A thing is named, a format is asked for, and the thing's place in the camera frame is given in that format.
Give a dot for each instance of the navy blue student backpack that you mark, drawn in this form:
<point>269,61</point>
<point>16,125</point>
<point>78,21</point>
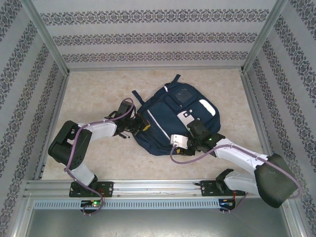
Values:
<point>168,118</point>

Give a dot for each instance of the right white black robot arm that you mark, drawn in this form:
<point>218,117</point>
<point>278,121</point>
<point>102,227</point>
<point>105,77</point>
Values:
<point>274,182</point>

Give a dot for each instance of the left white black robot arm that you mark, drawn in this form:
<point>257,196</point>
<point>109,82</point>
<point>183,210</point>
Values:
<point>61,148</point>

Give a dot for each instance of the right controller board with LED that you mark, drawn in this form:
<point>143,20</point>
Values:
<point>227,203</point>

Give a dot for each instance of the controller board with led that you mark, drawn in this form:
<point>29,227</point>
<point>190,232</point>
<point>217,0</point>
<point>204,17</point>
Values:
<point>227,203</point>
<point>93,203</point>

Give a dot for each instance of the grey metal sheet panel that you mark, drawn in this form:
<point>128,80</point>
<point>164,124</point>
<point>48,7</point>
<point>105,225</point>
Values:
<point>158,223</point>

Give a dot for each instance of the left controller board with LED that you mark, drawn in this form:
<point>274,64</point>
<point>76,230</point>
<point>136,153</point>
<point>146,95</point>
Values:
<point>93,203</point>

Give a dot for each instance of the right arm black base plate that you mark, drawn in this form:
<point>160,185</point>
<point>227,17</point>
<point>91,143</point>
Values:
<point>208,188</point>

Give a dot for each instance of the aluminium mounting rail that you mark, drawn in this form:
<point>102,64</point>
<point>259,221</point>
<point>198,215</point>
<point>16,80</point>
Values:
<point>158,187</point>

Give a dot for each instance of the aluminium rear frame rail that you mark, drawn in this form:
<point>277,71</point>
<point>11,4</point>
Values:
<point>155,68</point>

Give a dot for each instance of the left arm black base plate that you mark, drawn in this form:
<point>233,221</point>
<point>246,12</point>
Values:
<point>107,188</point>

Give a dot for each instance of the right aluminium side rail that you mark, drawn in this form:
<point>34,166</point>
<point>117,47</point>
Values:
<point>247,86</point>

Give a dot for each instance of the aluminium side rail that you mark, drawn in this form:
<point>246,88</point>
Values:
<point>247,86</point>
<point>59,103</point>

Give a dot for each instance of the left aluminium side rail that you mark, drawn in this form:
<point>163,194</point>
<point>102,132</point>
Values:
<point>59,103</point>

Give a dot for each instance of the right aluminium corner post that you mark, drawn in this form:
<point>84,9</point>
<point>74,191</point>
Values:
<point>265,34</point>

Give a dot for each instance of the aluminium corner post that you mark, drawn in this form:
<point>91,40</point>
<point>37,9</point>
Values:
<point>44,34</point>
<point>265,34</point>

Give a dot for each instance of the left aluminium corner post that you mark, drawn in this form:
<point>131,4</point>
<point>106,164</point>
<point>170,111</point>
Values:
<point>44,34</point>

